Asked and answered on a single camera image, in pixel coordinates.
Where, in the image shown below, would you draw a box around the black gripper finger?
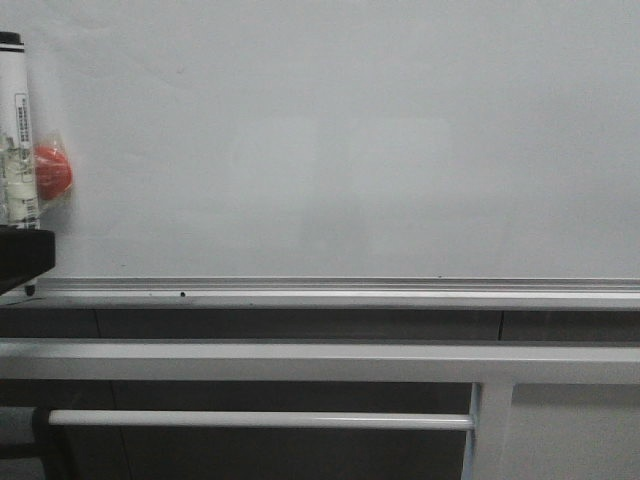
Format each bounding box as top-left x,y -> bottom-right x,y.
1,225 -> 55,294

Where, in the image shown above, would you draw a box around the white whiteboard marker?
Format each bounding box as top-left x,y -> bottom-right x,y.
0,30 -> 42,297

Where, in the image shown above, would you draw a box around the red round magnet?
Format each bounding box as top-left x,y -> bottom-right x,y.
34,131 -> 74,212

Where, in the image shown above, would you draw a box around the white whiteboard with aluminium tray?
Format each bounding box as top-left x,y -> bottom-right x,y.
1,1 -> 639,309

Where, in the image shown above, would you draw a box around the white horizontal rod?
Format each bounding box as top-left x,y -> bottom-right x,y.
49,410 -> 475,431

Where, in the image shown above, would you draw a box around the white stand crossbar frame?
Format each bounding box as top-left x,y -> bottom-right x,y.
1,339 -> 639,479

